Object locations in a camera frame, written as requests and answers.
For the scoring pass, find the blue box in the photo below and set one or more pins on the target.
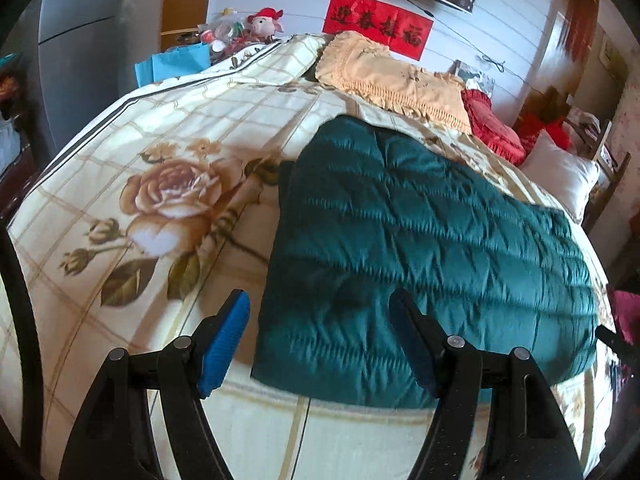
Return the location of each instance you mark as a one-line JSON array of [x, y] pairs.
[[176, 62]]

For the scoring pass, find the framed photo on headboard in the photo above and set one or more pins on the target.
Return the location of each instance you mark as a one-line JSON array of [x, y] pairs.
[[473, 78]]

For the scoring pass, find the white pillow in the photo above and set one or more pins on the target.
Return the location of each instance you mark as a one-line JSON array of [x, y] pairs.
[[568, 177]]

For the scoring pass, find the dark green puffer jacket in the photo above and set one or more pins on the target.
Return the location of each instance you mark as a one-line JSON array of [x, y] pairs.
[[366, 210]]

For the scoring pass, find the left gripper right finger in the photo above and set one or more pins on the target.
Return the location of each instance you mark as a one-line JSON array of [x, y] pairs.
[[441, 364]]

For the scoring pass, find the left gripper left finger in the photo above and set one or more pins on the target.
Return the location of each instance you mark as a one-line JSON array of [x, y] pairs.
[[199, 363]]

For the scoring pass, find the maroon cloth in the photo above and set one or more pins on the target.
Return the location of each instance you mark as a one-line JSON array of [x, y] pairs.
[[625, 307]]

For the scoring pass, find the wooden chair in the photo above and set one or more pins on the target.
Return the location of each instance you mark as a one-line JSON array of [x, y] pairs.
[[592, 143]]

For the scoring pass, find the red calligraphy wall banner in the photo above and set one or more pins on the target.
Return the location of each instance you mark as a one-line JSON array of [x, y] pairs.
[[402, 31]]

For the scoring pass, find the grey wardrobe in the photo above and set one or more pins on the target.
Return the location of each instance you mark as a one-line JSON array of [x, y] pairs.
[[79, 58]]

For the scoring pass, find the red heart-shaped cushion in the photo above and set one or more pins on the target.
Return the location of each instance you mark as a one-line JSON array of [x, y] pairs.
[[486, 126]]

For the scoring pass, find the plush toy with red hat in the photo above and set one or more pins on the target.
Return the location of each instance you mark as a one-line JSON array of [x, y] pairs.
[[265, 24]]

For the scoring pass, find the floral cream bed quilt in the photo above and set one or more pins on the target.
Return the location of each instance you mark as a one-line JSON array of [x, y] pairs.
[[163, 204]]

